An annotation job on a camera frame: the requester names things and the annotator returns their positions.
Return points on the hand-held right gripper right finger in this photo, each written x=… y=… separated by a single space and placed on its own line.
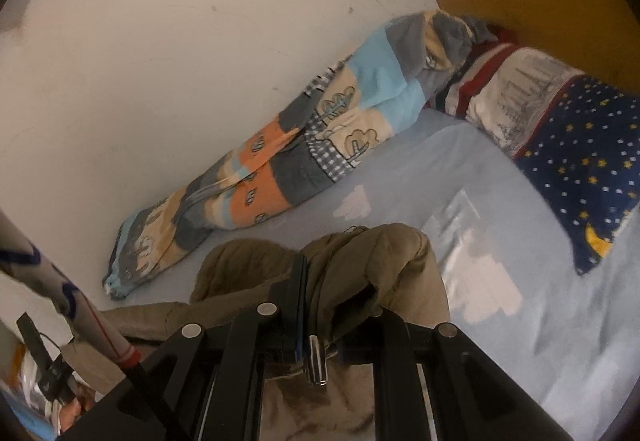
x=395 y=346

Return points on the navy star printed pillow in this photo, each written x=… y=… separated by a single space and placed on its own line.
x=575 y=146

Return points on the patchwork printed blanket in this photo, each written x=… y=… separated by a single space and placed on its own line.
x=340 y=96

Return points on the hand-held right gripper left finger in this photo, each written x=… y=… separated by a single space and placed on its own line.
x=301 y=301

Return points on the olive hooded puffer jacket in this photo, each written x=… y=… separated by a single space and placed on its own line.
x=395 y=261

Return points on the light blue cloud bed sheet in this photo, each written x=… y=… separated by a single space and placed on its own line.
x=525 y=221

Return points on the person's left hand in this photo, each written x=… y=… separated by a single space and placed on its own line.
x=75 y=411

